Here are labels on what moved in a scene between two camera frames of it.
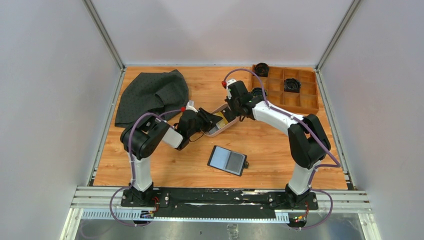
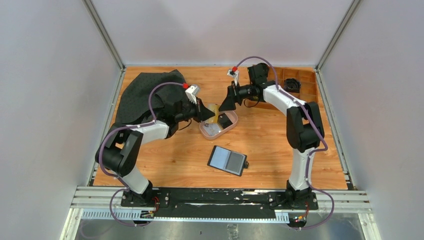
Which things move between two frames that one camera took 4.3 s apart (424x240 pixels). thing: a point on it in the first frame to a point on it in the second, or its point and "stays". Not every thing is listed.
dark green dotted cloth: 163,94 stays
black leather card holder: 233,162 stays
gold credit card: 222,122 to 214,108
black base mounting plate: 211,203 stays
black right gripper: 237,113 to 233,96
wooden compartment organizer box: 306,101 stays
